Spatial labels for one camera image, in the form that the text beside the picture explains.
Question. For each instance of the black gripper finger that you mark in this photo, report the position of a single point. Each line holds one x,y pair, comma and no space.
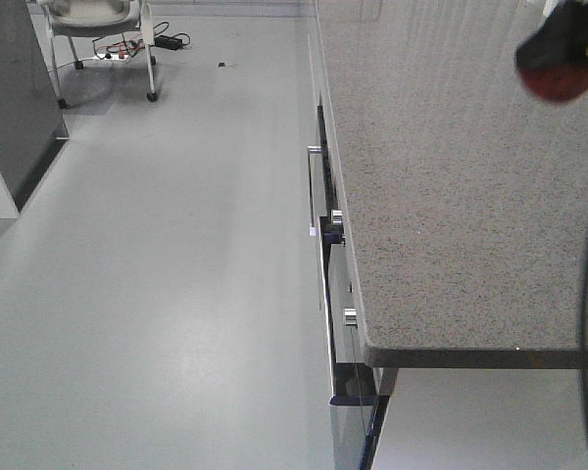
561,40

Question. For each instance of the red yellow apple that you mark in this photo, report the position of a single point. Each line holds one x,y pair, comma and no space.
557,84

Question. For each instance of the kitchen counter cabinet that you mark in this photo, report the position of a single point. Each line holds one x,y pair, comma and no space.
466,209

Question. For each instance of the silver cabinet knob lower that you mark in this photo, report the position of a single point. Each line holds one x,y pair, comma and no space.
349,317

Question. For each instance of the black power adapter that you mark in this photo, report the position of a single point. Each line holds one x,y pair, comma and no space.
168,42

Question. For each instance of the white power strip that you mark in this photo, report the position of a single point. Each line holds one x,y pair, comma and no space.
112,57

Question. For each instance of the grey rolling chair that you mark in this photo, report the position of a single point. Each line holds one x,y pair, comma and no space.
97,19

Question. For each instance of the grey cabinet panel left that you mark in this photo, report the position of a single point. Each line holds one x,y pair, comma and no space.
32,127

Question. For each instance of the silver drawer handle bar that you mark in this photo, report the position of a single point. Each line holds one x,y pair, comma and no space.
313,152

